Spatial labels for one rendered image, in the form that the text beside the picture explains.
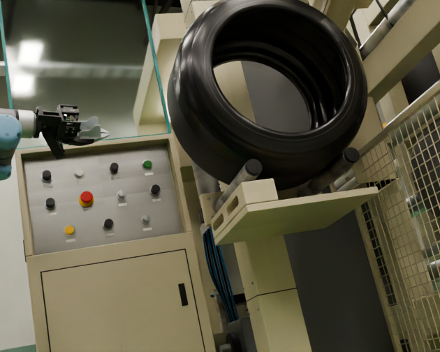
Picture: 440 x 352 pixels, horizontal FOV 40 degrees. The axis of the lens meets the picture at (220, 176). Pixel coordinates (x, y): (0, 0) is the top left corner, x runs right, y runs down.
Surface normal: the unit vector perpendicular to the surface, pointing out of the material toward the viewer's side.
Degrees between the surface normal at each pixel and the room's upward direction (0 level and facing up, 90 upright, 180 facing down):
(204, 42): 86
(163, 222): 90
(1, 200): 90
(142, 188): 90
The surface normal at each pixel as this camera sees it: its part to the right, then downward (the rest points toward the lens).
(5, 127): 0.44, -0.36
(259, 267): 0.23, -0.34
